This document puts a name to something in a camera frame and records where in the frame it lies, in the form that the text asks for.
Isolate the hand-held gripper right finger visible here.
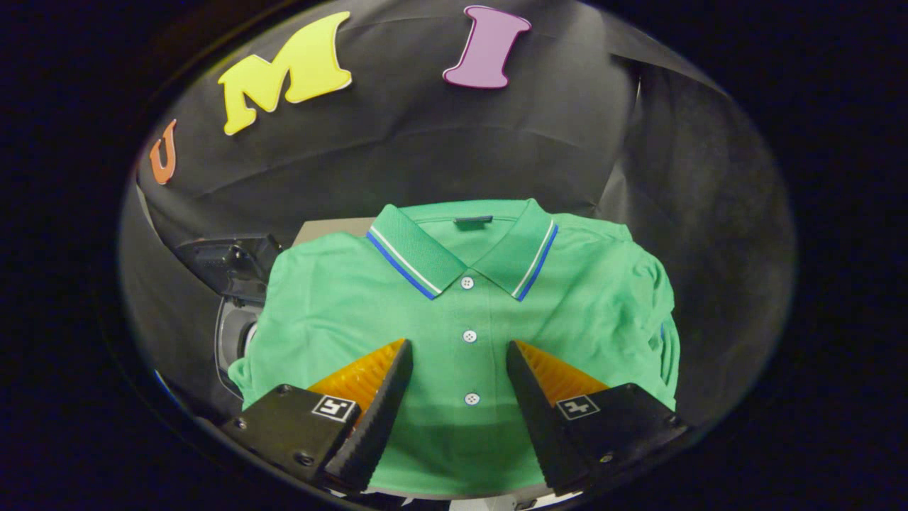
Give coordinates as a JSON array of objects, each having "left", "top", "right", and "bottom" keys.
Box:
[{"left": 506, "top": 339, "right": 690, "bottom": 497}]

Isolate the dark washing machine lid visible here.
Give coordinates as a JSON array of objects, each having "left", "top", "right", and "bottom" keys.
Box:
[{"left": 174, "top": 235, "right": 284, "bottom": 305}]

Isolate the beige cabinet with dark top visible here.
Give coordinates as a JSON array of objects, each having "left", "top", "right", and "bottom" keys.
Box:
[{"left": 292, "top": 218, "right": 378, "bottom": 248}]

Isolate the green polo shirt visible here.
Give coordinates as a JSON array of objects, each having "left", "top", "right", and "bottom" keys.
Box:
[{"left": 228, "top": 199, "right": 682, "bottom": 498}]

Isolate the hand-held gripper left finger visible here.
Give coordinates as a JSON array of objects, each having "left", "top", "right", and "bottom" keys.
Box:
[{"left": 221, "top": 338, "right": 414, "bottom": 495}]

